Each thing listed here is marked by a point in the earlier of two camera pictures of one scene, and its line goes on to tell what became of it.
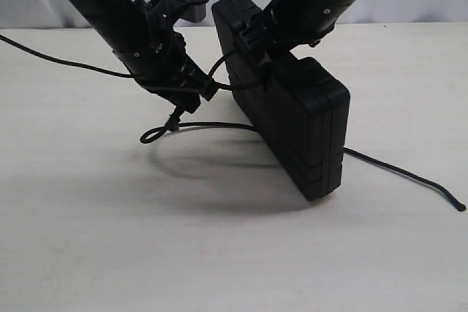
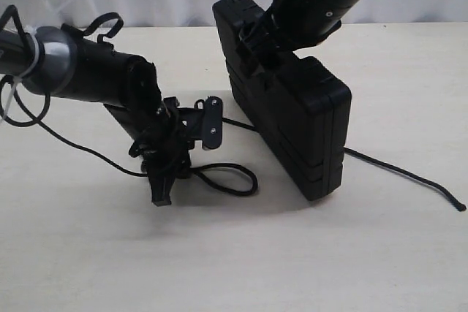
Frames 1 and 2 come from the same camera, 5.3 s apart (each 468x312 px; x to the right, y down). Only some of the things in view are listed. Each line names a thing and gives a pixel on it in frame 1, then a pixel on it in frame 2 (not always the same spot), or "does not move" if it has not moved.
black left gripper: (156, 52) → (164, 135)
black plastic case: (297, 106) does not move
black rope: (172, 124) → (441, 191)
